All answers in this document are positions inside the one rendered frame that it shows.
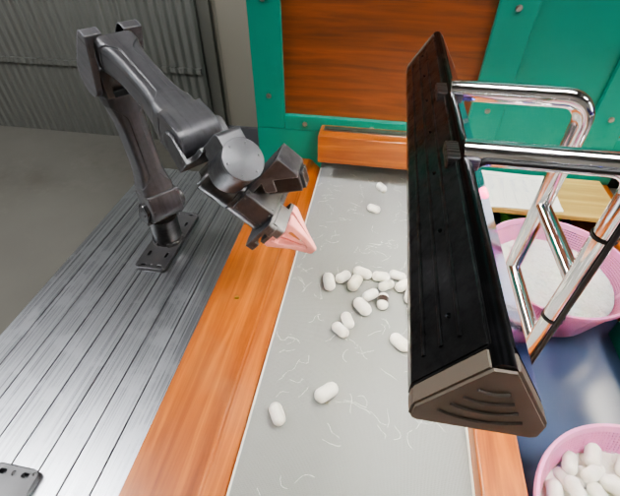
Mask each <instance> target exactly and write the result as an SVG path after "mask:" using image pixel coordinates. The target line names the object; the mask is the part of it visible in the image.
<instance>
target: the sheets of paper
mask: <svg viewBox="0 0 620 496"><path fill-rule="evenodd" d="M481 171H482V175H483V178H484V182H485V186H486V189H487V192H488V195H489V197H488V198H489V202H490V205H491V207H497V208H514V209H526V210H529V208H530V206H531V204H532V202H533V200H534V197H535V195H536V193H537V191H538V189H539V187H540V184H541V182H542V180H543V178H544V177H543V176H536V175H524V174H516V173H506V172H497V171H488V170H481ZM552 208H553V210H554V212H559V213H560V212H562V213H563V209H562V207H561V205H560V203H559V200H558V197H556V199H555V201H554V203H553V205H552Z"/></svg>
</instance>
